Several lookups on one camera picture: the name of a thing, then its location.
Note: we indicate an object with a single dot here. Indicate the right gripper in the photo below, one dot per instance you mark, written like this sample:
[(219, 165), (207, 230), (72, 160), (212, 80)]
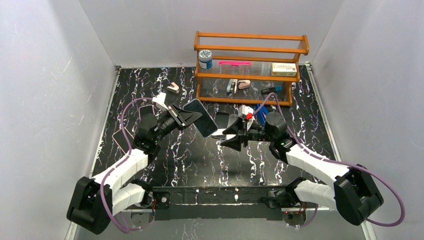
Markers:
[(244, 136)]

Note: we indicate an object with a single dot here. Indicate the blue phone case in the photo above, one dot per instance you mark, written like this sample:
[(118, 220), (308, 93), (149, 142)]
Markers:
[(261, 115)]

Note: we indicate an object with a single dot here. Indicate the white cardboard box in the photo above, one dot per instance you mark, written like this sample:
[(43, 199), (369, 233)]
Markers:
[(284, 69)]

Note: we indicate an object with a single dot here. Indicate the light blue stapler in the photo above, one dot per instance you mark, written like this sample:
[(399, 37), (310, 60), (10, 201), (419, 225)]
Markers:
[(230, 86)]

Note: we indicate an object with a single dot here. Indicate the pink white stapler on table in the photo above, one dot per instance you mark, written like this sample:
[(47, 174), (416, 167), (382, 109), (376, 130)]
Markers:
[(173, 88)]

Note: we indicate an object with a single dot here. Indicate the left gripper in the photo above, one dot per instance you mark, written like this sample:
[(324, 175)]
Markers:
[(178, 116)]

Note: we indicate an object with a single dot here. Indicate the black marker pen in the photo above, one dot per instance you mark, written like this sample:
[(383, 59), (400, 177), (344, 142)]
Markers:
[(274, 89)]

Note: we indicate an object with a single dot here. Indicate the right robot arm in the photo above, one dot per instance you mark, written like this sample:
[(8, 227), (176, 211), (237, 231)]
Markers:
[(349, 190)]

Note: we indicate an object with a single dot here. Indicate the phone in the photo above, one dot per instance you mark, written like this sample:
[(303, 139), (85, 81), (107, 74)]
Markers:
[(124, 143), (147, 113), (222, 121), (205, 124)]

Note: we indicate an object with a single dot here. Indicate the phone in pink case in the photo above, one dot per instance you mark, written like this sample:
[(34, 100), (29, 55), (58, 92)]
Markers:
[(147, 113)]

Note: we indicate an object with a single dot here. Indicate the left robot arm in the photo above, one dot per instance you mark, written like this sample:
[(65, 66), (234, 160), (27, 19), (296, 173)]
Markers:
[(96, 201)]

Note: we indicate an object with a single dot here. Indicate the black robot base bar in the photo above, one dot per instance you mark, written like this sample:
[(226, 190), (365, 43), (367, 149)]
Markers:
[(217, 202)]

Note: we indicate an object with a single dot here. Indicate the pink utility knife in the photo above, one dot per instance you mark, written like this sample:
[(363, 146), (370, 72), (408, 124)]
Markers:
[(235, 63)]

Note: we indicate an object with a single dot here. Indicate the blue jar with white lid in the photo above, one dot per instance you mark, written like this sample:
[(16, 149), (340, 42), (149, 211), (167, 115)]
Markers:
[(205, 59)]

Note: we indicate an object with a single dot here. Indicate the orange wooden shelf rack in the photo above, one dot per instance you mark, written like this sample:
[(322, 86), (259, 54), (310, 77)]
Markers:
[(261, 50)]

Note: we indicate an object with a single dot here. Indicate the phone in beige case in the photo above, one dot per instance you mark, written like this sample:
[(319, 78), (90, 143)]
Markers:
[(124, 143)]

